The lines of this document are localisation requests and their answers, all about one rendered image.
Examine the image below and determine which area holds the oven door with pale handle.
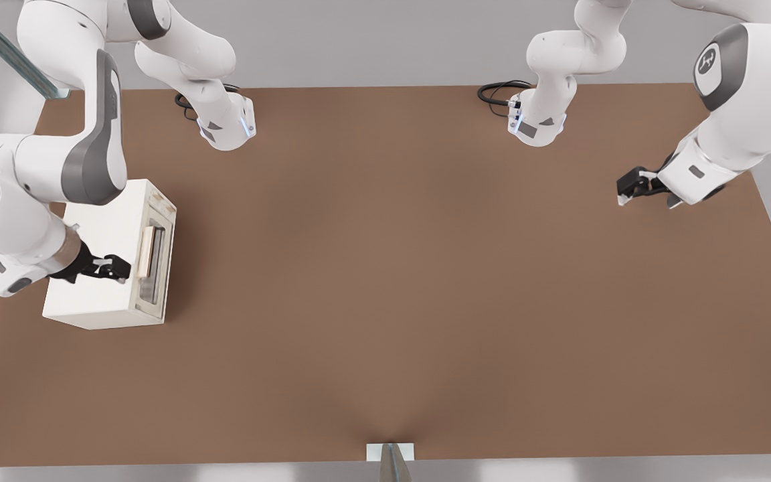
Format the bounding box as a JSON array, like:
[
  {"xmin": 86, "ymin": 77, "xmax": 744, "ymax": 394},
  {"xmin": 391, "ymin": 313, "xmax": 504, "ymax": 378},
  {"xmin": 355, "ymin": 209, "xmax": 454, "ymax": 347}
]
[{"xmin": 132, "ymin": 193, "xmax": 177, "ymax": 324}]

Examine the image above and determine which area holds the silver frame post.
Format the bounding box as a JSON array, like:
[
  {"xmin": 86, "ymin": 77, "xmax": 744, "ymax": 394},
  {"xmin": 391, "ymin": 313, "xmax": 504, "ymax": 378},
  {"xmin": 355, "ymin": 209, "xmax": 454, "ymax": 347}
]
[
  {"xmin": 0, "ymin": 0, "xmax": 72, "ymax": 100},
  {"xmin": 366, "ymin": 442, "xmax": 416, "ymax": 482}
]

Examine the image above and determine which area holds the black cable loop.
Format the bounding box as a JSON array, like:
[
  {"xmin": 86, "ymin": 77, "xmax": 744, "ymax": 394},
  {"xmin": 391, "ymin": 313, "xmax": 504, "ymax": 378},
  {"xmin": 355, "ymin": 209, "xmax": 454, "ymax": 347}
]
[
  {"xmin": 477, "ymin": 80, "xmax": 535, "ymax": 118},
  {"xmin": 175, "ymin": 83, "xmax": 241, "ymax": 123}
]

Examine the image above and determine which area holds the white oven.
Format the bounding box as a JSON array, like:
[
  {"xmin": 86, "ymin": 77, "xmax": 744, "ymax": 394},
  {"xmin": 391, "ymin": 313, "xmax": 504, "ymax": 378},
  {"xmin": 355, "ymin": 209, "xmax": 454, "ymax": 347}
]
[{"xmin": 42, "ymin": 179, "xmax": 177, "ymax": 330}]

